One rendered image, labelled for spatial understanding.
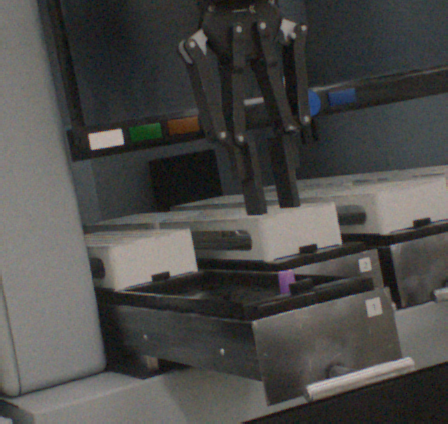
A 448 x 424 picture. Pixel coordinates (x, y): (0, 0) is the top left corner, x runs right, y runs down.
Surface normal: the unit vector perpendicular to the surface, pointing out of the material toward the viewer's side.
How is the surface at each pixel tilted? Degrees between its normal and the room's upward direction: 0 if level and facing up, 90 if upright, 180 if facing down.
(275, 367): 90
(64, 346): 90
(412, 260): 90
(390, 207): 90
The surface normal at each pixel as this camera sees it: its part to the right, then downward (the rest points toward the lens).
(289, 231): 0.44, -0.04
